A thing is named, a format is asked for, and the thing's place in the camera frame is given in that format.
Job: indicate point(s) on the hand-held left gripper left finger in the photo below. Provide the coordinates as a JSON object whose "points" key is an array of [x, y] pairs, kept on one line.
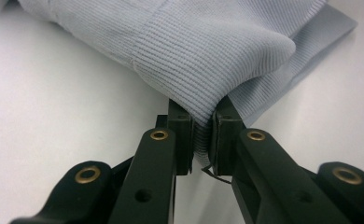
{"points": [[158, 174]]}

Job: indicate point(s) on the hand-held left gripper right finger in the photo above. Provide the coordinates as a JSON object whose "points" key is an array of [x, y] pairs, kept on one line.
{"points": [[264, 174]]}

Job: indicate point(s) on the light blue shirt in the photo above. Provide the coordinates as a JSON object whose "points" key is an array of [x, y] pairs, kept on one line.
{"points": [[202, 56]]}

